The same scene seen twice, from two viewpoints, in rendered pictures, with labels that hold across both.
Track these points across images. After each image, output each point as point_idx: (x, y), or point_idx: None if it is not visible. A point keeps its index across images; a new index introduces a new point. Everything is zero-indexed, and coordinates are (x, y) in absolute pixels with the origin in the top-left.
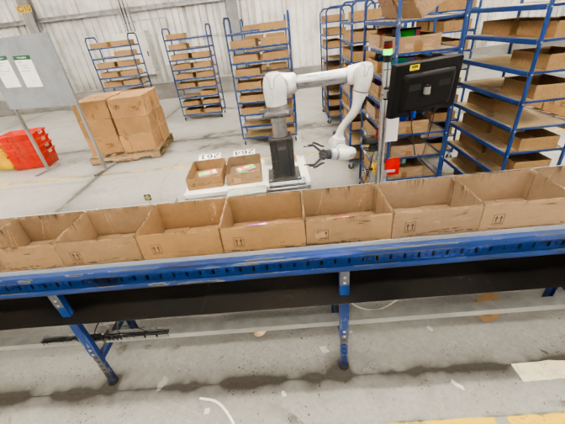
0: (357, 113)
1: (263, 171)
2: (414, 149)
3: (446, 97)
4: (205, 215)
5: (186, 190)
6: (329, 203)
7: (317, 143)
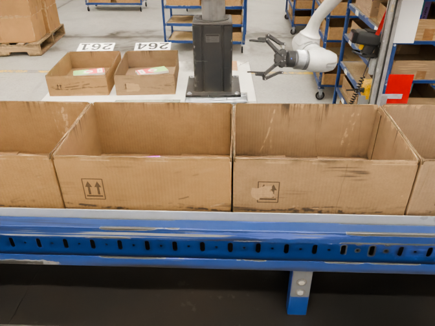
0: None
1: (180, 78)
2: None
3: None
4: (48, 132)
5: (46, 95)
6: (285, 133)
7: (274, 37)
